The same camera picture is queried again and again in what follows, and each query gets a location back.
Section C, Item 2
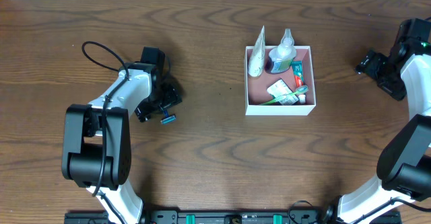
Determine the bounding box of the green white toothbrush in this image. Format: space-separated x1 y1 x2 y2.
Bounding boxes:
261 85 308 106

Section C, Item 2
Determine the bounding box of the clear pump bottle blue liquid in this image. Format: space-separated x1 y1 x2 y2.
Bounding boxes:
265 28 296 74

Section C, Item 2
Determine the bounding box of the green white soap box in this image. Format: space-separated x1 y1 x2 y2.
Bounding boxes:
267 79 299 106

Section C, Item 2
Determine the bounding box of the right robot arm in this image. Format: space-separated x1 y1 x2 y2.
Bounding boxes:
319 18 430 223

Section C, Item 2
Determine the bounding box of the blue disposable razor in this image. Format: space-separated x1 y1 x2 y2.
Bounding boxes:
160 109 176 124

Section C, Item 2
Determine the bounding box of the white floral lotion tube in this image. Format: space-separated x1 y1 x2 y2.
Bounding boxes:
248 26 265 77

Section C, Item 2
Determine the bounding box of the right black cable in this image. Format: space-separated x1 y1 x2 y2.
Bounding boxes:
350 196 431 224

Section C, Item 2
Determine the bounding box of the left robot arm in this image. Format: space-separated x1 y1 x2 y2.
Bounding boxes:
61 47 182 223

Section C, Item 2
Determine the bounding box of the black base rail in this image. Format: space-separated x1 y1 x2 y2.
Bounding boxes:
64 208 403 224

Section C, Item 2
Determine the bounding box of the white box pink interior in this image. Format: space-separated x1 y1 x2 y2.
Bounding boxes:
244 46 317 116

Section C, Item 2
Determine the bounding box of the Colgate toothpaste tube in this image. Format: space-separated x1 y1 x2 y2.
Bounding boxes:
291 61 306 104

